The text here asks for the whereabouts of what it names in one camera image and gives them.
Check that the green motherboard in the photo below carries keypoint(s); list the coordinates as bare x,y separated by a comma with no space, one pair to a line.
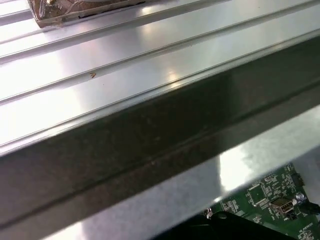
280,190

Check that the metal USB port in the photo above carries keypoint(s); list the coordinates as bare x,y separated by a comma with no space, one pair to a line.
282,206

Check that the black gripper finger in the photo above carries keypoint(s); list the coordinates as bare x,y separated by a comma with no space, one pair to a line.
225,230

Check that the silver capacitor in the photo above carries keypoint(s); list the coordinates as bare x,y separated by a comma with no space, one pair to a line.
300,197

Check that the square black chip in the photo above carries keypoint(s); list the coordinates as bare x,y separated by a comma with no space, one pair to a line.
255,194

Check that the black pin header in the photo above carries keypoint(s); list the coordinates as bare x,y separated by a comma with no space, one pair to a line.
298,178

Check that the square brown base plate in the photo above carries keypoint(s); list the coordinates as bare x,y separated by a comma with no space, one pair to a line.
75,13

